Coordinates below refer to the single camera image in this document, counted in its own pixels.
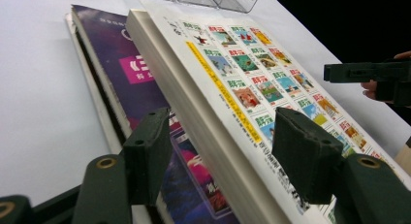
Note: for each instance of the white board sheet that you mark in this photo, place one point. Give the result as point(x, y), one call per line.
point(38, 88)

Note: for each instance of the clear acrylic book stand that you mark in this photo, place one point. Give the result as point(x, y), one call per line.
point(232, 1)

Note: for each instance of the thick white book picture-grid cover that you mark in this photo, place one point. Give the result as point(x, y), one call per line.
point(245, 88)

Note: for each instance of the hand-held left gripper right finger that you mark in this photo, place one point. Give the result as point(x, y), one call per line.
point(307, 153)

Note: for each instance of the purple book with pink label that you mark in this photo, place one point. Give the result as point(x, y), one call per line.
point(97, 98)
point(129, 56)

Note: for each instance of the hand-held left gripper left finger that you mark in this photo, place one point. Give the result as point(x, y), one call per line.
point(147, 153)

